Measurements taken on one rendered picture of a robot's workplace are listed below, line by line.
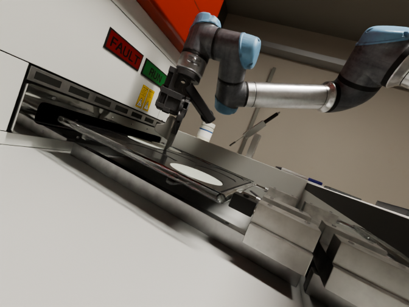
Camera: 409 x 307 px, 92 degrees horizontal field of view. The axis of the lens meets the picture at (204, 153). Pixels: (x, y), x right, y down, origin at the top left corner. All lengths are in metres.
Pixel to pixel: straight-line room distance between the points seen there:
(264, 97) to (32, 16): 0.53
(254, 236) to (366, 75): 0.56
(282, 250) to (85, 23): 0.54
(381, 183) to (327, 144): 0.70
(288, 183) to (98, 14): 0.64
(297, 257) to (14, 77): 0.52
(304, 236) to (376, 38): 0.55
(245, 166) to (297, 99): 0.25
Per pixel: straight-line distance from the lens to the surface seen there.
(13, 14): 0.48
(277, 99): 0.64
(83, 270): 0.22
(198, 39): 0.57
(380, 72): 0.70
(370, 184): 2.90
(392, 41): 0.70
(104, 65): 0.56
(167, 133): 0.53
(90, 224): 0.28
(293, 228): 0.29
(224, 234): 0.33
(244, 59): 0.53
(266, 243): 0.29
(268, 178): 0.65
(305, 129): 2.68
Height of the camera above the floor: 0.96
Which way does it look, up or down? 3 degrees down
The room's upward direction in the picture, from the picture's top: 21 degrees clockwise
